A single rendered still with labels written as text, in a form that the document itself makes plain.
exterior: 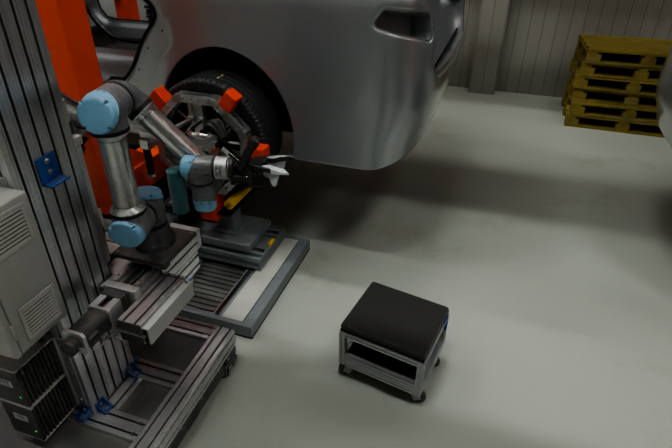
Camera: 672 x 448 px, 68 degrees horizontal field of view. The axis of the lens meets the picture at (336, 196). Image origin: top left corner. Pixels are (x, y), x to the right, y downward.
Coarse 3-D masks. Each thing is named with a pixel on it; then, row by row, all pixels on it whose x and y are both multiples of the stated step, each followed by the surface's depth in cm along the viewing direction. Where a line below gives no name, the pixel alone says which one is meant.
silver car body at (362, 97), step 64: (192, 0) 246; (256, 0) 236; (320, 0) 227; (384, 0) 219; (448, 0) 369; (128, 64) 375; (320, 64) 241; (384, 64) 232; (448, 64) 278; (320, 128) 258; (384, 128) 248
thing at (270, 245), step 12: (276, 228) 320; (264, 240) 310; (276, 240) 308; (204, 252) 300; (216, 252) 297; (228, 252) 298; (240, 252) 298; (252, 252) 295; (264, 252) 295; (240, 264) 296; (252, 264) 292; (264, 264) 296
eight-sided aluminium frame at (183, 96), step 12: (180, 96) 250; (192, 96) 247; (204, 96) 247; (216, 96) 247; (168, 108) 256; (216, 108) 246; (228, 120) 247; (240, 120) 250; (240, 132) 248; (240, 144) 252; (168, 156) 273
